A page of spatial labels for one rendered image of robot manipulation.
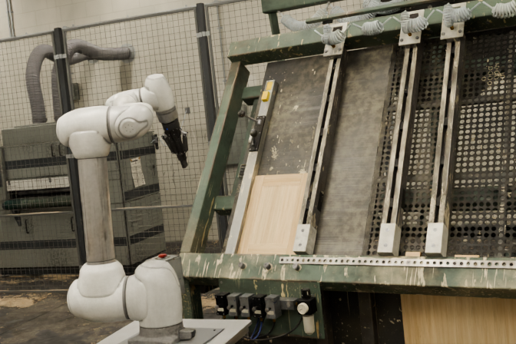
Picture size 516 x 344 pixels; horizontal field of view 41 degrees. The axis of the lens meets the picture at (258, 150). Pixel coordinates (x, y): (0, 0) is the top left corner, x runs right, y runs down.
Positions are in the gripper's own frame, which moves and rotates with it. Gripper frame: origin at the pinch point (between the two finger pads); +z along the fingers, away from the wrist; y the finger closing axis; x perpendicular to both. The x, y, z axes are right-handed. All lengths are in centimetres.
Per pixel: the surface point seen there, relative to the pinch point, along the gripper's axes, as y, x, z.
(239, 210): -16.8, -5.9, 31.6
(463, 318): -115, 17, 72
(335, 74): -58, -59, -9
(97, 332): 180, -81, 183
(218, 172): 3.0, -30.7, 24.1
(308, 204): -53, -2, 27
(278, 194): -34.8, -13.1, 28.1
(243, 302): -30, 36, 50
